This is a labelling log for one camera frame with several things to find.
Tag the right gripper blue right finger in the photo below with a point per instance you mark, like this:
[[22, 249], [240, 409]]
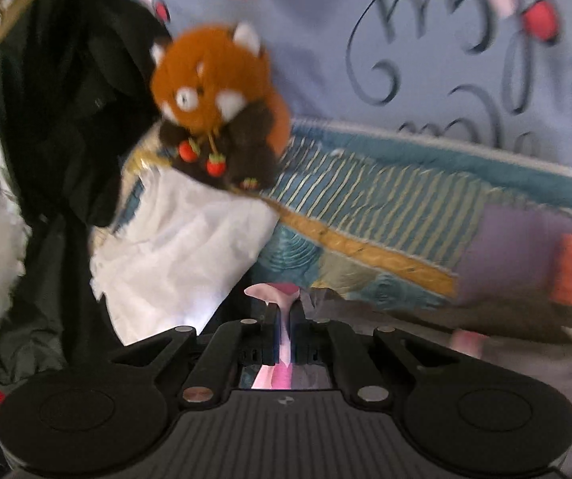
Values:
[[340, 349]]

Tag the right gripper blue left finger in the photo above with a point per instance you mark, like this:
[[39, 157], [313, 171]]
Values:
[[235, 344]]

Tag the white cloth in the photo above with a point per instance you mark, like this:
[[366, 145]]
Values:
[[175, 261]]

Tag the blue floral quilt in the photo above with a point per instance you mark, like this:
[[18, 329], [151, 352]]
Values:
[[374, 216]]

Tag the folded purple garment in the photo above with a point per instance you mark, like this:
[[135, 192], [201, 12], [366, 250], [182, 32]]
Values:
[[513, 252]]

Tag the red panda plush toy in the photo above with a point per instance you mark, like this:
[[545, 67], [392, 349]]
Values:
[[223, 120]]

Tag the black garment pile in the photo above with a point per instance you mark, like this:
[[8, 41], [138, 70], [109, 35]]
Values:
[[74, 100]]

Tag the grey-blue duvet with lettering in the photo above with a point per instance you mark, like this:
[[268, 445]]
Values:
[[493, 72]]

